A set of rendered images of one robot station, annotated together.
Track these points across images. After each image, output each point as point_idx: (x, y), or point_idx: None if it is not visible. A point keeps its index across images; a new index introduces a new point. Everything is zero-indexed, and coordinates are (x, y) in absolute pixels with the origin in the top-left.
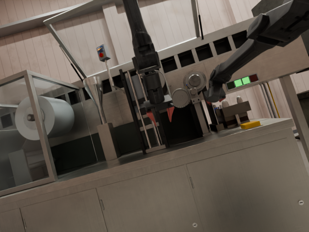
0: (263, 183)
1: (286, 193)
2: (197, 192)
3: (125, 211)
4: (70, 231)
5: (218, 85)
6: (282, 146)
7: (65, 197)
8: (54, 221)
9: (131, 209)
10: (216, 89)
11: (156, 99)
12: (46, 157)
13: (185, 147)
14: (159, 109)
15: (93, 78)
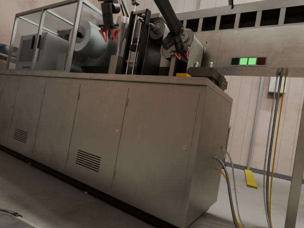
0: (167, 121)
1: (178, 135)
2: (127, 110)
3: (87, 105)
4: (59, 105)
5: (171, 35)
6: (193, 99)
7: (65, 83)
8: (56, 96)
9: (91, 106)
10: (167, 38)
11: (104, 21)
12: (68, 57)
13: (132, 74)
14: (105, 28)
15: (122, 17)
